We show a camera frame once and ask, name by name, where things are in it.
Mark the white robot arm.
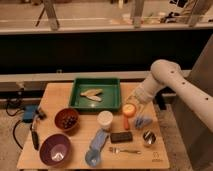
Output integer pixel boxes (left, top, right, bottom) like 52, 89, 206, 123
124, 59, 213, 132

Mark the black handled tool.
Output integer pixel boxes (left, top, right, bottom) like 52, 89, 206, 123
30, 116, 39, 151

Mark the small metal cup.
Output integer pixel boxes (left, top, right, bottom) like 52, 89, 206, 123
143, 131, 156, 147

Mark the tan wooden piece in tray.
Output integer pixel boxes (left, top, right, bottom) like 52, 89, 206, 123
80, 89, 103, 102

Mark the green plastic tray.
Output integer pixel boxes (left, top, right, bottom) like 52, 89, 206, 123
69, 78, 121, 112

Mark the white plastic cup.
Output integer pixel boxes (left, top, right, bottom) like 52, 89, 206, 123
97, 111, 113, 130

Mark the blue grey cloth toy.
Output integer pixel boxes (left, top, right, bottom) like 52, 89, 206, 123
134, 116, 153, 130

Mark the brown bowl with dark berries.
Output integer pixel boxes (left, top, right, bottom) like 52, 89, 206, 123
54, 108, 79, 132

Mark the silver fork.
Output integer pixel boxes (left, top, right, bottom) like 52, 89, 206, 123
109, 147, 141, 154

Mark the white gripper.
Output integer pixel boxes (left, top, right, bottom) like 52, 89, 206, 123
124, 94, 146, 115

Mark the blue measuring scoop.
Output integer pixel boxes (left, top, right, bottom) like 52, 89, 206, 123
85, 129, 109, 167

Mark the black cable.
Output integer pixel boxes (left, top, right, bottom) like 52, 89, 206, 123
4, 98, 32, 150

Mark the purple bowl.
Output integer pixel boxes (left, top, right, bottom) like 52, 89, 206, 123
39, 134, 71, 166

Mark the blue electrical box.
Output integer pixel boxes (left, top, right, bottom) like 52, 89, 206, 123
22, 105, 38, 123

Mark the red yellow apple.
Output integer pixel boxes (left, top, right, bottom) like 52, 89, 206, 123
122, 104, 136, 117

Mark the black sponge block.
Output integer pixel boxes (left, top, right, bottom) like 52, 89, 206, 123
110, 132, 133, 143

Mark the orange carrot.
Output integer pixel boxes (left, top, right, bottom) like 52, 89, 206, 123
124, 116, 130, 130

